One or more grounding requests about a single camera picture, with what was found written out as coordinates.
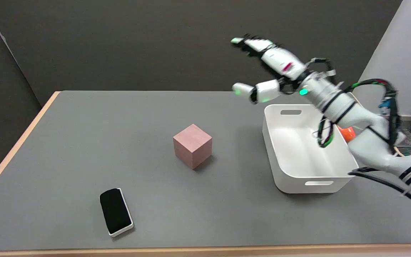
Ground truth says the white plastic bin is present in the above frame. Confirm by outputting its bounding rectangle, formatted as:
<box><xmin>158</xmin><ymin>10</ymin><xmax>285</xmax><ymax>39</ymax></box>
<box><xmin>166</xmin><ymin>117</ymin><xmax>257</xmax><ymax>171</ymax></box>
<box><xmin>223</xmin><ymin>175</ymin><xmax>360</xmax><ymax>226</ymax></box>
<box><xmin>262</xmin><ymin>104</ymin><xmax>359</xmax><ymax>194</ymax></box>

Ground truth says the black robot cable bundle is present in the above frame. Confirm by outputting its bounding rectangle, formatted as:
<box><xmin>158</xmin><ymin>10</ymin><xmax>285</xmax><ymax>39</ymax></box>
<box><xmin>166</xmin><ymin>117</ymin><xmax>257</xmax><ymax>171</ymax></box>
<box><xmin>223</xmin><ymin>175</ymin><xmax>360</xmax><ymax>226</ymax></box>
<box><xmin>305</xmin><ymin>57</ymin><xmax>411</xmax><ymax>212</ymax></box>

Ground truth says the orange plastic toy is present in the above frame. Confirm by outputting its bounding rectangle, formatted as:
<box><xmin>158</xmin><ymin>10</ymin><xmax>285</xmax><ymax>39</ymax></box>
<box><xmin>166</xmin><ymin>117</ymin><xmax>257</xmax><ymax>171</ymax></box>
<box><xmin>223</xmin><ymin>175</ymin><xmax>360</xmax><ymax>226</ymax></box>
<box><xmin>337</xmin><ymin>125</ymin><xmax>356</xmax><ymax>142</ymax></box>

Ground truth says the pink wooden cube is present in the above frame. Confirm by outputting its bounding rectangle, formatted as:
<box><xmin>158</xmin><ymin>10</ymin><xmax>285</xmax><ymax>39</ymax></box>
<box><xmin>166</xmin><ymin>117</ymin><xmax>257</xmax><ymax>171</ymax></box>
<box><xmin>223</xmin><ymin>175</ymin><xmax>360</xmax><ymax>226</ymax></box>
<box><xmin>173</xmin><ymin>124</ymin><xmax>213</xmax><ymax>170</ymax></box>

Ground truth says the black and white eraser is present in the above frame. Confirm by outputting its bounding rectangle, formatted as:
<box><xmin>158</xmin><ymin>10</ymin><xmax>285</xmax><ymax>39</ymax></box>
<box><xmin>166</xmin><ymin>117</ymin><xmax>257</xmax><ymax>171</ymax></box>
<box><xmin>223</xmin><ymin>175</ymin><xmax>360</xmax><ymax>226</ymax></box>
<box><xmin>99</xmin><ymin>188</ymin><xmax>134</xmax><ymax>237</ymax></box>

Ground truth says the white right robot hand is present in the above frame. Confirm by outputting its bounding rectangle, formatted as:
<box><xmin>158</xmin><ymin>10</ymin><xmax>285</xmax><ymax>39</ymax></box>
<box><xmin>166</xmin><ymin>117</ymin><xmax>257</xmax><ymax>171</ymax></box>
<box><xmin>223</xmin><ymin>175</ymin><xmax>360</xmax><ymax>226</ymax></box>
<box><xmin>230</xmin><ymin>35</ymin><xmax>311</xmax><ymax>104</ymax></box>

